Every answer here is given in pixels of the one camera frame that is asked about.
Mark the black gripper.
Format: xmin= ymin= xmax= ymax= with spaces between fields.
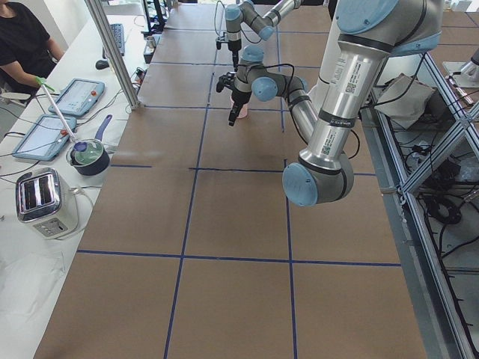
xmin=228 ymin=35 xmax=240 ymax=67
xmin=228 ymin=83 xmax=251 ymax=126

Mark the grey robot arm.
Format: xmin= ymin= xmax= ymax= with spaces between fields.
xmin=219 ymin=0 xmax=303 ymax=71
xmin=216 ymin=1 xmax=444 ymax=206

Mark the pink mesh pen holder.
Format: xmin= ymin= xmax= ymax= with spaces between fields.
xmin=230 ymin=97 xmax=248 ymax=119

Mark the metal cup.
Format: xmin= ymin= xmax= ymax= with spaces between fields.
xmin=145 ymin=36 xmax=156 ymax=49

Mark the black keyboard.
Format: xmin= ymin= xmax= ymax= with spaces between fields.
xmin=109 ymin=23 xmax=125 ymax=56

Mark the black computer mouse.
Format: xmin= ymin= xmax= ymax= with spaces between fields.
xmin=95 ymin=59 xmax=109 ymax=70

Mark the dark pot with glass lid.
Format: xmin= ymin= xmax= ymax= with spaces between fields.
xmin=66 ymin=114 xmax=112 ymax=176

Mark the blue teach pendant far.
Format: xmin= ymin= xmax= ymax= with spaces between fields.
xmin=55 ymin=78 xmax=106 ymax=117

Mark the blue teach pendant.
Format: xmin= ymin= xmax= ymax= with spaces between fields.
xmin=12 ymin=114 xmax=70 ymax=162
xmin=55 ymin=78 xmax=106 ymax=117

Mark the grey bag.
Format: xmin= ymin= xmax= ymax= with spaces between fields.
xmin=374 ymin=73 xmax=437 ymax=129

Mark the blue teach pendant near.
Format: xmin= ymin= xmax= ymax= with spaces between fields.
xmin=12 ymin=114 xmax=70 ymax=162

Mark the person in black shirt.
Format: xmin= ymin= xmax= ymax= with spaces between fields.
xmin=1 ymin=1 xmax=64 ymax=94

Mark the silver toaster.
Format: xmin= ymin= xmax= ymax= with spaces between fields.
xmin=15 ymin=168 xmax=79 ymax=239

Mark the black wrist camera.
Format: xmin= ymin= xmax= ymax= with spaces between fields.
xmin=216 ymin=72 xmax=236 ymax=93
xmin=216 ymin=31 xmax=229 ymax=50

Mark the aluminium frame post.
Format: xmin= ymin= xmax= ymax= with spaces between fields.
xmin=85 ymin=0 xmax=140 ymax=110

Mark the black cable bundle on floor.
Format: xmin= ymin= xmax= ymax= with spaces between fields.
xmin=406 ymin=141 xmax=479 ymax=359

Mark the aluminium frame rail right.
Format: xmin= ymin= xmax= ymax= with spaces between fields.
xmin=359 ymin=52 xmax=479 ymax=359

